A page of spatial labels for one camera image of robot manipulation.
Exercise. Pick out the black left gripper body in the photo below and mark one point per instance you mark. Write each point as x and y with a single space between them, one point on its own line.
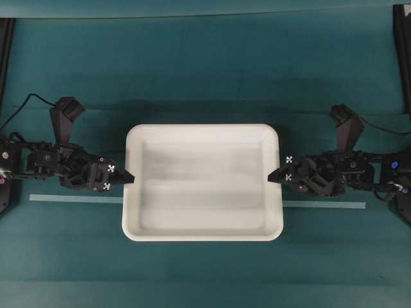
75 168

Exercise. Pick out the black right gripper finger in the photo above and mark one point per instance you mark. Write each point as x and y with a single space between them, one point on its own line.
285 178
292 165

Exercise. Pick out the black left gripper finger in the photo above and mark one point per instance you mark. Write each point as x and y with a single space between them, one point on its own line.
105 185
110 173

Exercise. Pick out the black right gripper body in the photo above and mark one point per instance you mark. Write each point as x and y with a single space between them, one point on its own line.
330 173

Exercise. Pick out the white plastic case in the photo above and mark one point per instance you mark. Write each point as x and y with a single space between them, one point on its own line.
155 214

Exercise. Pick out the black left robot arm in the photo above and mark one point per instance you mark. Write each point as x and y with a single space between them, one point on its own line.
14 154

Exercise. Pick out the light blue tape strip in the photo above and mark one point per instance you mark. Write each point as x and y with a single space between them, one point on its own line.
119 200

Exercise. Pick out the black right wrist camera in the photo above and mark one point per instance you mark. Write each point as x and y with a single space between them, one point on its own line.
348 125

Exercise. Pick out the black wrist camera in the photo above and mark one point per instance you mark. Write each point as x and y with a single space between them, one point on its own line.
348 125
63 116

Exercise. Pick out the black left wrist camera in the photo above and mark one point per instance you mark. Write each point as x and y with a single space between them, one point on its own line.
63 116

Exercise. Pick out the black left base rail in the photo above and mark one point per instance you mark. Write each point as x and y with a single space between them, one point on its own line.
10 191

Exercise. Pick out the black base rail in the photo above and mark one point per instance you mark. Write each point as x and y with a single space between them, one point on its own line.
401 32
10 191

